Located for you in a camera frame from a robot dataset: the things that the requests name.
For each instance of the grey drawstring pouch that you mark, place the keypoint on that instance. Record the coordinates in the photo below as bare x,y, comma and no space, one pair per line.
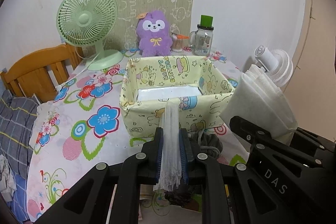
208,143

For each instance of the white standing fan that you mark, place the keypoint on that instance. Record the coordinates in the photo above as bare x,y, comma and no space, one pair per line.
277,64

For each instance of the white mesh cloth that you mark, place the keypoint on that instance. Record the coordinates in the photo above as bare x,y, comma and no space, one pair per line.
170,168

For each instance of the cotton swab container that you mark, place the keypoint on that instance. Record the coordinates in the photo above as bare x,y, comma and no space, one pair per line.
177,45

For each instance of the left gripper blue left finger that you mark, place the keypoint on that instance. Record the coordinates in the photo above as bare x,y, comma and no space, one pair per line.
158,139

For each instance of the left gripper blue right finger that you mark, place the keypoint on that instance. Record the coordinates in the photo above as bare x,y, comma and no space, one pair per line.
187,156

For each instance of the purple plush toy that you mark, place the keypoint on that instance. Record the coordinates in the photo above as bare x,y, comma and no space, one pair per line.
153,31

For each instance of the glass mason jar mug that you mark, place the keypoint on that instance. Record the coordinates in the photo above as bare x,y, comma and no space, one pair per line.
200,41

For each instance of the floral tablecloth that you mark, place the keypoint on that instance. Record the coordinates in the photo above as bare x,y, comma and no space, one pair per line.
84,126

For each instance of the wooden chair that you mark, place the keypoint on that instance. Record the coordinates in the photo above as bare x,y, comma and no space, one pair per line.
29,76

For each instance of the grey plaid bedding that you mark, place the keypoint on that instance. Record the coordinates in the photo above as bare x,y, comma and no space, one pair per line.
17,119

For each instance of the yellow cartoon fabric storage box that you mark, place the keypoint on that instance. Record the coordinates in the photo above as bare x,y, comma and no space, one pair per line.
193,83

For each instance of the green desk fan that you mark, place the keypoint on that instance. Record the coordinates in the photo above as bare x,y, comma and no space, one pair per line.
83,23

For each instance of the green cup on jar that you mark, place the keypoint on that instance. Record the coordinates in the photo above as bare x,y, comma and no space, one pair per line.
206,21

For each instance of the patterned cardboard backboard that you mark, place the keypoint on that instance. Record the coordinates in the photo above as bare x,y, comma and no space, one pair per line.
124,36

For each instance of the beige door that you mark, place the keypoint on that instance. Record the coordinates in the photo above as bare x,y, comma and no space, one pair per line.
311,89

